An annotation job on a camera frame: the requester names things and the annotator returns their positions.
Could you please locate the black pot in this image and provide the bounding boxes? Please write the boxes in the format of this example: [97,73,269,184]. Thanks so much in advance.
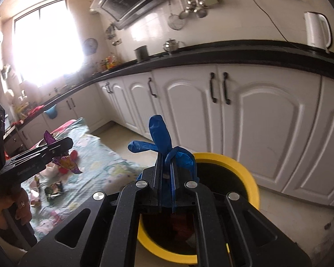
[134,45,149,62]

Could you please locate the kitchen window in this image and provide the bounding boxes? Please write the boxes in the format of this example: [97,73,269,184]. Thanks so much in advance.
[12,0,84,87]

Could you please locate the group of condiment bottles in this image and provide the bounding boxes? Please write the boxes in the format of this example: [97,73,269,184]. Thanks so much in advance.
[100,56,120,70]

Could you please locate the yellow rimmed waste bin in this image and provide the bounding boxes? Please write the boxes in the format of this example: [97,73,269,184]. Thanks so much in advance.
[137,152,261,265]

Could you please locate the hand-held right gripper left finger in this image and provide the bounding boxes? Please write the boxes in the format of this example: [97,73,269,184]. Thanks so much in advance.
[18,156,164,267]

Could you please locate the white electric kettle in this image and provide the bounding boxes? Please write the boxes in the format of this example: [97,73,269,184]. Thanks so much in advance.
[304,12,332,53]

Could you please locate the red cloth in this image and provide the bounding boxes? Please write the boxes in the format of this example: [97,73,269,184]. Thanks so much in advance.
[26,105,45,117]

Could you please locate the printed cartoon blanket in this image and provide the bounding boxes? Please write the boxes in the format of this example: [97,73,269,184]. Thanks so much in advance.
[6,118,146,241]

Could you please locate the small hanging tools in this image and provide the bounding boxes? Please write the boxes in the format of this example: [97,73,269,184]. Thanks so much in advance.
[106,24,123,46]

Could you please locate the small round wall fan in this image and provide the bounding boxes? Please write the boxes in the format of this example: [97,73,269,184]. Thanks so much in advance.
[83,37,98,55]

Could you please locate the blue rubber glove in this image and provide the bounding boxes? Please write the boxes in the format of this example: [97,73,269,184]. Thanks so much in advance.
[128,114,200,212]

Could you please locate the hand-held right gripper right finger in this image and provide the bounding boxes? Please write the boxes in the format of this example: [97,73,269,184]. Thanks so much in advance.
[169,160,314,267]

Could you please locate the black range hood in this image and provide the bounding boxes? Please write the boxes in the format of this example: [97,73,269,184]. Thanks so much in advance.
[90,0,166,30]

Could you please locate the blue hanging basket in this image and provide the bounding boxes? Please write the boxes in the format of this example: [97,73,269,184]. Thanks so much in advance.
[44,105,58,119]

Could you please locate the green black wrapper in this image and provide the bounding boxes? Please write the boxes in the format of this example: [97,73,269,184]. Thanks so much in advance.
[45,182,65,200]

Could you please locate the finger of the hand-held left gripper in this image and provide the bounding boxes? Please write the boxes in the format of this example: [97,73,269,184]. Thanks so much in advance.
[15,137,74,163]

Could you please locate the person's left hand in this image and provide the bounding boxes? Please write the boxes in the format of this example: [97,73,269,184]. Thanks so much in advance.
[0,187,33,229]

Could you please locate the purple candy wrapper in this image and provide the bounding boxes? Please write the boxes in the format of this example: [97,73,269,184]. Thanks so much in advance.
[44,130,83,175]

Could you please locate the row of hanging kitchen utensils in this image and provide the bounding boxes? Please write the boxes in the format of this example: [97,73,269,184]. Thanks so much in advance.
[167,0,220,31]

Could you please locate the steel teapot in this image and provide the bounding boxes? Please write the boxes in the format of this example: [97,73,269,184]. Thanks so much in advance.
[163,38,185,55]

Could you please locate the black kitchen countertop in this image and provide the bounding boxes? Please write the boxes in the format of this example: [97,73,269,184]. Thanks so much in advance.
[6,40,334,128]

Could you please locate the pink white wrapper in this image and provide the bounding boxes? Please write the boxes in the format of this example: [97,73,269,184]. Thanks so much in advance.
[30,174,42,207]

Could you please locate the black kettle cable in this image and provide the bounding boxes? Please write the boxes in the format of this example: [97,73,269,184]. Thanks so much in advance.
[250,0,307,44]

